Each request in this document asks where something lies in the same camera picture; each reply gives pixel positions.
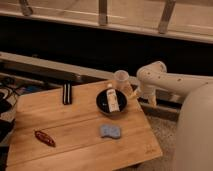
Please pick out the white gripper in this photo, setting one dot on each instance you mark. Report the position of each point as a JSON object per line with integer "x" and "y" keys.
{"x": 147, "y": 92}

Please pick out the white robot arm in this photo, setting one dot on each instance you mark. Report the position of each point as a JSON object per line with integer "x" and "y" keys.
{"x": 194, "y": 136}

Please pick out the ceramic cup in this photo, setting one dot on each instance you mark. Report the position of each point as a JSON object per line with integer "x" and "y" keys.
{"x": 122, "y": 81}

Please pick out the red chili pepper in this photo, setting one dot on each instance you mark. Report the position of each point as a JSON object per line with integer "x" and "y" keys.
{"x": 45, "y": 138}

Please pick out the white bottle in bowl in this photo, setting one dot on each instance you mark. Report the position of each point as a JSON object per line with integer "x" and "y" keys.
{"x": 112, "y": 99}

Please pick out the black bowl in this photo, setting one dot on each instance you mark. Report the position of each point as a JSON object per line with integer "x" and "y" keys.
{"x": 102, "y": 102}

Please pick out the blue sponge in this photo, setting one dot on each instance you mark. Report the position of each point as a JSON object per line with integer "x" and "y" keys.
{"x": 110, "y": 131}

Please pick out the wooden table board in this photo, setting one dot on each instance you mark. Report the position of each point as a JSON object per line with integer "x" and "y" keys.
{"x": 75, "y": 128}

